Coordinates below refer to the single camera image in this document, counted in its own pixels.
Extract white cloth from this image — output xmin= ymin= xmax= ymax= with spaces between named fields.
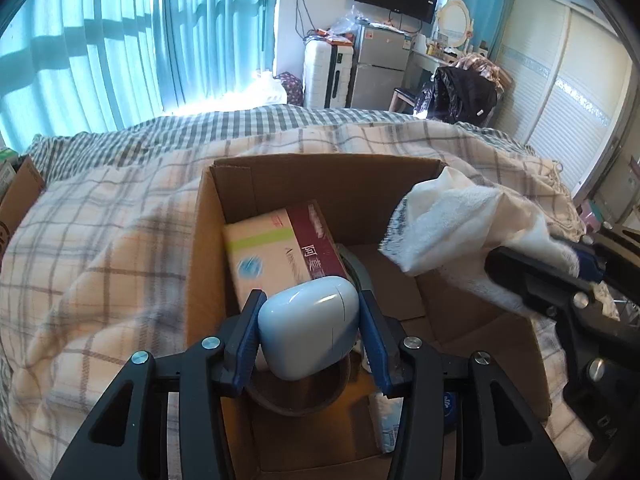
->
xmin=378 ymin=167 xmax=618 ymax=318

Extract pale blue earbuds case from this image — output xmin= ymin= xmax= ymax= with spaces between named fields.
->
xmin=256 ymin=276 xmax=359 ymax=382

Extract white sliding wardrobe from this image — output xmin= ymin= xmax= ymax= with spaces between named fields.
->
xmin=495 ymin=0 xmax=634 ymax=196

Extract plaid beige blanket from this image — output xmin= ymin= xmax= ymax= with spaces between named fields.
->
xmin=0 ymin=119 xmax=591 ymax=480

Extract open cardboard box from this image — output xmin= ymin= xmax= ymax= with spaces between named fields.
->
xmin=184 ymin=154 xmax=551 ymax=479

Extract black jacket on chair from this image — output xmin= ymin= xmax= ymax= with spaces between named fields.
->
xmin=427 ymin=66 xmax=498 ymax=127

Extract yellow maroon product box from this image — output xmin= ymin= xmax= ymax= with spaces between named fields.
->
xmin=224 ymin=200 xmax=352 ymax=304

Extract small cardboard box with clutter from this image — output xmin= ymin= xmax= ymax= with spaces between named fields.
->
xmin=1 ymin=155 xmax=44 ymax=256

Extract oval white vanity mirror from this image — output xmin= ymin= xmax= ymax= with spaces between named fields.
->
xmin=436 ymin=0 xmax=473 ymax=49

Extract silver mini fridge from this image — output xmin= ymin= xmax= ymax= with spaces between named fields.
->
xmin=348 ymin=24 xmax=411 ymax=110

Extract grey checked bed sheet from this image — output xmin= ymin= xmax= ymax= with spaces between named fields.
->
xmin=28 ymin=105 xmax=553 ymax=195

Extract white suitcase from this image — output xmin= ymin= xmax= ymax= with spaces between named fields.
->
xmin=303 ymin=39 xmax=354 ymax=108

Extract teal window curtain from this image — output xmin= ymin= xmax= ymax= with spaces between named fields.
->
xmin=1 ymin=0 xmax=276 ymax=152

